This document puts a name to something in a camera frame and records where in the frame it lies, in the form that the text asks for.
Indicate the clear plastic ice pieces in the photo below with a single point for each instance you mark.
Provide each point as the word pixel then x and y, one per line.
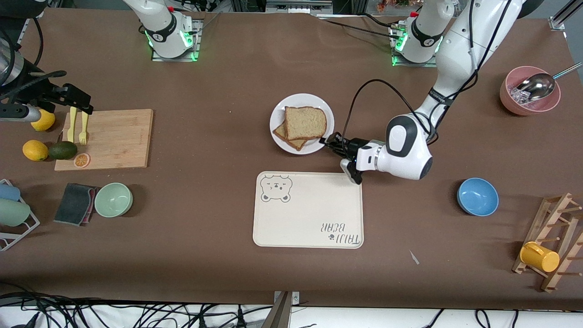
pixel 519 95

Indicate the dark green avocado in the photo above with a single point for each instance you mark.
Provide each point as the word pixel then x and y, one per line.
pixel 63 150

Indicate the yellow plastic fork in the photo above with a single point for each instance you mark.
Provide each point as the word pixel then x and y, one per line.
pixel 84 130

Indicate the yellow lemon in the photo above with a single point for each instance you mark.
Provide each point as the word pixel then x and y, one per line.
pixel 45 123
pixel 35 151

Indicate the orange slice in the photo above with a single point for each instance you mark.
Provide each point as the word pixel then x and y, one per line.
pixel 82 160

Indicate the grey metal table bracket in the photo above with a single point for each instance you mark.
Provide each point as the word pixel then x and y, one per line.
pixel 280 314

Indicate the cream bear print tray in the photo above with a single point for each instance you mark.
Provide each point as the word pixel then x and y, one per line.
pixel 309 214

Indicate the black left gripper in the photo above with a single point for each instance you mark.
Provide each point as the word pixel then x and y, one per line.
pixel 348 146

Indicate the pale green cup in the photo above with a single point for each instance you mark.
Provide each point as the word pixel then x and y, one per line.
pixel 13 212

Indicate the colourful background items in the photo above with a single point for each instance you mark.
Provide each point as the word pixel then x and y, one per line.
pixel 391 3

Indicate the wooden cutting board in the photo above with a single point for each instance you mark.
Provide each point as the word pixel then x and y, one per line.
pixel 118 146

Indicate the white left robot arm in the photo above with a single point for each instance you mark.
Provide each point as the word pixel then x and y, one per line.
pixel 410 155

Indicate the pink bowl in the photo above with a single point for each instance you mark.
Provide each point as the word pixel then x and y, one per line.
pixel 542 108

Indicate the pale green bowl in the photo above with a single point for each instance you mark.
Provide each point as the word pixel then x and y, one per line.
pixel 114 200

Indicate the aluminium frame profile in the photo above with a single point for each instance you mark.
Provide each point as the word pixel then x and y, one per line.
pixel 562 17

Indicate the grey metal equipment box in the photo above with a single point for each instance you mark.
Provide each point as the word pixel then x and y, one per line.
pixel 298 7

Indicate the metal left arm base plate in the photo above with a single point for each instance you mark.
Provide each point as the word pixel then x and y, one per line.
pixel 416 64

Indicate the dark grey folded cloth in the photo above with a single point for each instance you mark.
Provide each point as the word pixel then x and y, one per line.
pixel 73 205

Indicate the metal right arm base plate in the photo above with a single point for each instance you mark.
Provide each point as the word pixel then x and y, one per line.
pixel 196 45

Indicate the wooden mug rack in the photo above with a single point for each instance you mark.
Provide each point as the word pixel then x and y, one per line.
pixel 548 224

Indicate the yellow mug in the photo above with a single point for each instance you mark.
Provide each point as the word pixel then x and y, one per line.
pixel 542 259

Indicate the white round plate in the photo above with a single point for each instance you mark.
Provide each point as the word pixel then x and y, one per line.
pixel 278 116

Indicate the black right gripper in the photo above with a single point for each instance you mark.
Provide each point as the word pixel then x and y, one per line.
pixel 49 94

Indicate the blue bowl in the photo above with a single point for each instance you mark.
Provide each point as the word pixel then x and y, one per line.
pixel 478 197

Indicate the yellow plastic knife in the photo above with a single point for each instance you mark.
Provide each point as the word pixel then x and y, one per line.
pixel 71 125

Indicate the small white tape scrap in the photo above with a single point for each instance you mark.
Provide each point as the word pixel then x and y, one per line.
pixel 414 258

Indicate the metal scoop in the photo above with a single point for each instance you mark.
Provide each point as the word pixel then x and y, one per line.
pixel 537 86

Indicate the sandwich top bread slice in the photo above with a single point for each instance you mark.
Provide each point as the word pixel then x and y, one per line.
pixel 305 123

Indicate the blue cup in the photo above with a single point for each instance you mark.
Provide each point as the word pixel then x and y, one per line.
pixel 9 192

